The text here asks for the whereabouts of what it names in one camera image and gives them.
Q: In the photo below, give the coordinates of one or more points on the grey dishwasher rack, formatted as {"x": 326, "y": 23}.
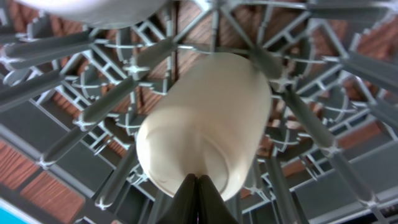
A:
{"x": 73, "y": 98}

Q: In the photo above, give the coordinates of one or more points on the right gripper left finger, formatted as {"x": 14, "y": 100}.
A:
{"x": 183, "y": 209}

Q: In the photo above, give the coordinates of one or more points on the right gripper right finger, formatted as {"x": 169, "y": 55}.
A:
{"x": 212, "y": 209}

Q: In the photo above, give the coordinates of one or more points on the small white cup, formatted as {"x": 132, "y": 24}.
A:
{"x": 209, "y": 123}

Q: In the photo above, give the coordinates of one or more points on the grey small bowl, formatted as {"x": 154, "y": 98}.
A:
{"x": 103, "y": 14}

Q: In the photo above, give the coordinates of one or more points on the teal serving tray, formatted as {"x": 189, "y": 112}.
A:
{"x": 11, "y": 215}

